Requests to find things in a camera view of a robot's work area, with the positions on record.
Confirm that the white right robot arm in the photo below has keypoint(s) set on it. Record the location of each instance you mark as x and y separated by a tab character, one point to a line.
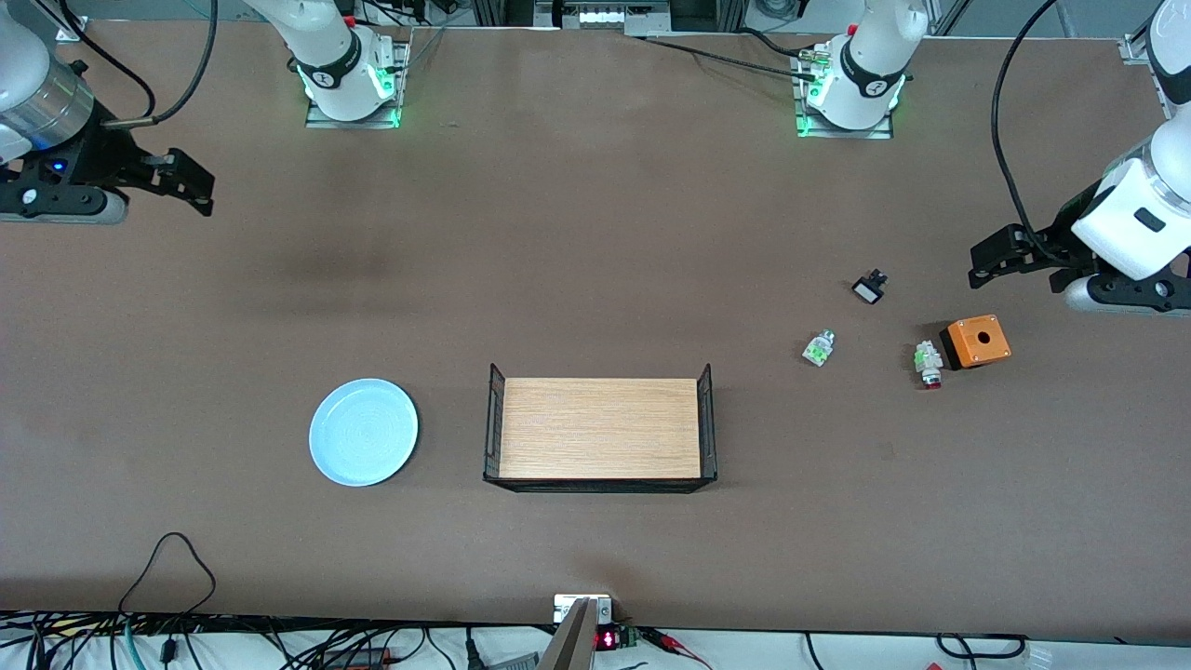
326	56

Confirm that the red push button switch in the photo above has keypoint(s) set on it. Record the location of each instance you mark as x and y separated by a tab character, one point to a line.
928	361

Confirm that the orange box with round hole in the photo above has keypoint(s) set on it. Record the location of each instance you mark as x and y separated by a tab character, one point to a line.
977	346

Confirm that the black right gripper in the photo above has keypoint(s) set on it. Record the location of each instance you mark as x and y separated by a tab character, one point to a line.
102	158

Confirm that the circuit board red display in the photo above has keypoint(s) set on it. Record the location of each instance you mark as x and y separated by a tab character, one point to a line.
607	640

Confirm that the red test lead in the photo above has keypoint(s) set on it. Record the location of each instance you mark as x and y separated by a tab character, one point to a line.
662	638

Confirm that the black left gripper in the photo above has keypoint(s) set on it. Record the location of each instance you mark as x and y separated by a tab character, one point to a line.
1063	236

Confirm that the silver metal bracket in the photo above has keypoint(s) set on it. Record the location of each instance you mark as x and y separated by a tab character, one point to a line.
563	609

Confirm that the green push button switch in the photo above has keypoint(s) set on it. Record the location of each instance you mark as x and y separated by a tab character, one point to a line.
819	350

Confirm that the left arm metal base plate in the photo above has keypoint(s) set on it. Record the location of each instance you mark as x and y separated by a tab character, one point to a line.
809	132

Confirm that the small black switch module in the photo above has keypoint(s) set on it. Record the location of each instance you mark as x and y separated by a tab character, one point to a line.
868	290

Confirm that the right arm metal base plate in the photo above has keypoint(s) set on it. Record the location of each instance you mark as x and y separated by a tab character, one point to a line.
354	123

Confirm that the light blue round plate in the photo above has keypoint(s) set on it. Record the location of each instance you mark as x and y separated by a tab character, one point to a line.
363	433

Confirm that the grey metal mounting bar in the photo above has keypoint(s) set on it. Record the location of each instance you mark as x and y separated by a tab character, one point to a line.
569	647

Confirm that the white power strip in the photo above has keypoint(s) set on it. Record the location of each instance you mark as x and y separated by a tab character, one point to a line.
605	17

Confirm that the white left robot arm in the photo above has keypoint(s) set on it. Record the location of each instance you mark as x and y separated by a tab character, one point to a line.
870	56

